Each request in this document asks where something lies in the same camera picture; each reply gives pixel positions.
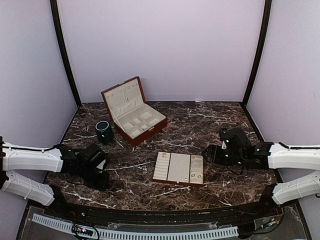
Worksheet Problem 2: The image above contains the white slotted cable duct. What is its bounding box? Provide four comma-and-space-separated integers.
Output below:
31, 213, 239, 240

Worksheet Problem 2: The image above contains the red jewelry tray insert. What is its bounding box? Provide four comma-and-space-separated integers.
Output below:
152, 151, 204, 187

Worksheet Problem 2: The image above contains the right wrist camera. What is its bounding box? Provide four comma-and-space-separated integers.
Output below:
219, 127, 228, 150

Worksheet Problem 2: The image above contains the black right frame post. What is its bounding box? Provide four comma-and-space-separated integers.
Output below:
241, 0, 272, 109

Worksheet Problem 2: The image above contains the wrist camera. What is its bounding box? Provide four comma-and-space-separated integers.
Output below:
219, 127, 228, 150
96, 159, 110, 172

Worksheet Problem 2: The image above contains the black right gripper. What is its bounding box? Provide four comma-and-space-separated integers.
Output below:
202, 144, 246, 167

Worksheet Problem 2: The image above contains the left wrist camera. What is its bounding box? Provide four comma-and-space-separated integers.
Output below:
96, 159, 110, 172

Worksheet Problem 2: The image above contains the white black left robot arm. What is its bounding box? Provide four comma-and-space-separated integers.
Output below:
0, 141, 110, 218

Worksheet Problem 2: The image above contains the red jewelry box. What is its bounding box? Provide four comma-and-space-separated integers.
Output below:
101, 76, 168, 147

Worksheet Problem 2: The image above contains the dark green ceramic mug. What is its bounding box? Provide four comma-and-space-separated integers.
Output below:
95, 120, 114, 145

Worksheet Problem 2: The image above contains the black frame post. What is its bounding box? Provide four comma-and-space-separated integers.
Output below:
241, 0, 272, 109
49, 0, 82, 108

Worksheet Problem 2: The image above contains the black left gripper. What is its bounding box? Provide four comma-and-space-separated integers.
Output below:
78, 163, 110, 191

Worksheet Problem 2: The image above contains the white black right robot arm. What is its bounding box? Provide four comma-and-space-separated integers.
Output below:
202, 127, 320, 217

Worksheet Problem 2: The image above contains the black front table rail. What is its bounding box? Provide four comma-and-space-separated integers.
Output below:
27, 192, 298, 227

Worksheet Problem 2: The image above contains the black left frame post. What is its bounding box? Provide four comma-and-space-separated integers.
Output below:
49, 0, 82, 108

